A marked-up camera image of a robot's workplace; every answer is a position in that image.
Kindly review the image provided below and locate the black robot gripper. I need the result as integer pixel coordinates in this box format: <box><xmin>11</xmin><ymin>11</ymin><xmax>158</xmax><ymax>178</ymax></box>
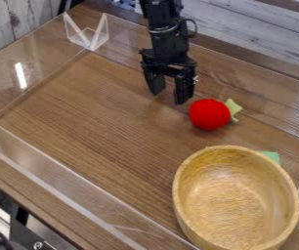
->
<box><xmin>139</xmin><ymin>28</ymin><xmax>198</xmax><ymax>104</ymax></box>

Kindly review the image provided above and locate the red felt strawberry toy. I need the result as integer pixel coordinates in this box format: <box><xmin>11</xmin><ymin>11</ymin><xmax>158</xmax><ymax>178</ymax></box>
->
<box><xmin>189</xmin><ymin>99</ymin><xmax>242</xmax><ymax>131</ymax></box>

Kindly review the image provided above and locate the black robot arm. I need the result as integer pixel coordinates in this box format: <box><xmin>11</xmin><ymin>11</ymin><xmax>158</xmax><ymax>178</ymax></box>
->
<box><xmin>139</xmin><ymin>0</ymin><xmax>198</xmax><ymax>104</ymax></box>

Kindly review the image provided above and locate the green felt piece behind bowl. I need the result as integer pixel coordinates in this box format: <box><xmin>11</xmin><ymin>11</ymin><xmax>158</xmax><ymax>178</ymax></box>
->
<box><xmin>258</xmin><ymin>150</ymin><xmax>279</xmax><ymax>164</ymax></box>

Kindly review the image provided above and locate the wooden oval bowl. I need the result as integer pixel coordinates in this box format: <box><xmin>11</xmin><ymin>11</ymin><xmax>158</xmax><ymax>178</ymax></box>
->
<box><xmin>171</xmin><ymin>146</ymin><xmax>299</xmax><ymax>250</ymax></box>

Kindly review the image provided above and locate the clear acrylic tray enclosure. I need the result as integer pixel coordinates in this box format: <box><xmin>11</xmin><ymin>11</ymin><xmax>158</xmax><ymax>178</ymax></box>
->
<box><xmin>0</xmin><ymin>6</ymin><xmax>299</xmax><ymax>250</ymax></box>

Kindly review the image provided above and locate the black table clamp bracket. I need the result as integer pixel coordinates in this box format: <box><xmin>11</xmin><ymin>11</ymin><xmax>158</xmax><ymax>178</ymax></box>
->
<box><xmin>9</xmin><ymin>207</ymin><xmax>57</xmax><ymax>250</ymax></box>

